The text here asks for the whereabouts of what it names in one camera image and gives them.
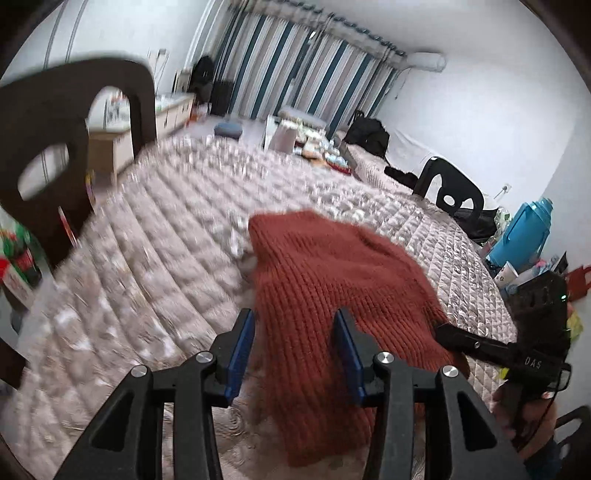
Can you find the rust red knit sweater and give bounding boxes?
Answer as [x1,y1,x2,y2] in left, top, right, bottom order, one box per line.
[247,209,471,469]

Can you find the right hand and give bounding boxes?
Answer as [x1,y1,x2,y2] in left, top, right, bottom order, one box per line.
[492,385,558,460]

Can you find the red gift bag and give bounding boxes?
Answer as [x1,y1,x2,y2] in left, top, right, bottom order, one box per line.
[566,266,591,302]

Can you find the white paper cup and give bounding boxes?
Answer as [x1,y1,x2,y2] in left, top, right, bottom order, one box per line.
[494,262,518,289]

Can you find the blue thermos jug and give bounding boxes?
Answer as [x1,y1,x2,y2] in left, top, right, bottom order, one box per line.
[486,197,554,272]

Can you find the beige quilted table cover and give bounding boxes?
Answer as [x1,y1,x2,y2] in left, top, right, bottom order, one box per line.
[1,138,516,479]

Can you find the dark chair right side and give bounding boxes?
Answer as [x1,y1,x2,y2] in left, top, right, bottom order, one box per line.
[413,156,484,223]

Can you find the dark chair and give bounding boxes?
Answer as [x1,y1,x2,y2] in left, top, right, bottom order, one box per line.
[413,156,484,223]
[0,56,158,270]

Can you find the red green snack packages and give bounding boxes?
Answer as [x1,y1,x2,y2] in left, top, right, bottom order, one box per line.
[1,223,42,312]

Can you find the black bag on sofa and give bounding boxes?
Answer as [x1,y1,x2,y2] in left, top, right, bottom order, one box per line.
[344,117,390,159]

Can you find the white low cabinet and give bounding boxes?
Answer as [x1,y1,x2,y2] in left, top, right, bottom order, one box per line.
[87,93,194,179]

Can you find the white air conditioner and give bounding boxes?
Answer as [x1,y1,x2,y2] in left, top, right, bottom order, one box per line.
[406,52,447,73]

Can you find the pink white container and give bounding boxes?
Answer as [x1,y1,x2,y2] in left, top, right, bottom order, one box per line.
[269,125,297,155]

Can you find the dark chair left side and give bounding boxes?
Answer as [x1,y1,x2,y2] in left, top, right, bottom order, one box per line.
[0,56,158,270]

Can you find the black speaker box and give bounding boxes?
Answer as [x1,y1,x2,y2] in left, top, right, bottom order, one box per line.
[209,80,235,117]

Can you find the black backpack by curtain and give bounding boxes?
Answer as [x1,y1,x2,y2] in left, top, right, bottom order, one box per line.
[187,55,214,104]

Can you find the striped blue grey curtains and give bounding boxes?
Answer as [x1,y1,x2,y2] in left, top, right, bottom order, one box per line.
[213,1,407,133]

